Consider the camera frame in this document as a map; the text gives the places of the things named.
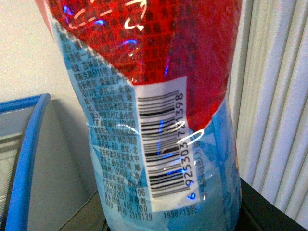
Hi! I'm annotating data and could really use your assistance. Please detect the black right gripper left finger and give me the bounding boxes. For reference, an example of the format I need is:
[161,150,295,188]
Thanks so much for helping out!
[59,191,108,231]

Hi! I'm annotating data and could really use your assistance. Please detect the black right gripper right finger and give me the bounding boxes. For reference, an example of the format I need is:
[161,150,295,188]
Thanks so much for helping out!
[237,179,305,231]

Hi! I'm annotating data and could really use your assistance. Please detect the red blue drink bottle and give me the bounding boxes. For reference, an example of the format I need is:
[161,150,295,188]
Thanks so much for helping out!
[37,0,242,231]

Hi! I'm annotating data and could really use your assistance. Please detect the blue freezer lid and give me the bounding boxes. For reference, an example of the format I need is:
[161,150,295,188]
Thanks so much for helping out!
[0,93,51,231]

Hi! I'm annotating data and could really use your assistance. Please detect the white vertical window blinds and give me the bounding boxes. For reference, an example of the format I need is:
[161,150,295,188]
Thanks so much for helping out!
[229,0,308,227]

